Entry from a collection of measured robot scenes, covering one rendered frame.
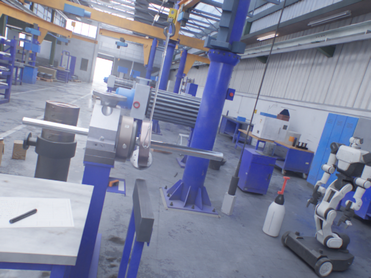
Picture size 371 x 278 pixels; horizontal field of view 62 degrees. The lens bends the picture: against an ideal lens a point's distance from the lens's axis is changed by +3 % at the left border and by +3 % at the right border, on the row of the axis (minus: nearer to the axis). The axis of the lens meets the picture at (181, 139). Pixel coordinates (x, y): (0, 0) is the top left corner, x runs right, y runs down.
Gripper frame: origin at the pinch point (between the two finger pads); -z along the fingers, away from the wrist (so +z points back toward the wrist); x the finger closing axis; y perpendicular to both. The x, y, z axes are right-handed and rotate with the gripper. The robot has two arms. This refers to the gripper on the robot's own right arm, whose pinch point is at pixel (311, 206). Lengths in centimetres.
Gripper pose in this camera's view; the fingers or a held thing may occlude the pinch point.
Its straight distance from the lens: 403.8
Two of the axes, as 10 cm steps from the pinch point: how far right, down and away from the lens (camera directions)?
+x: -8.5, -3.4, -4.0
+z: 4.0, -9.1, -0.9
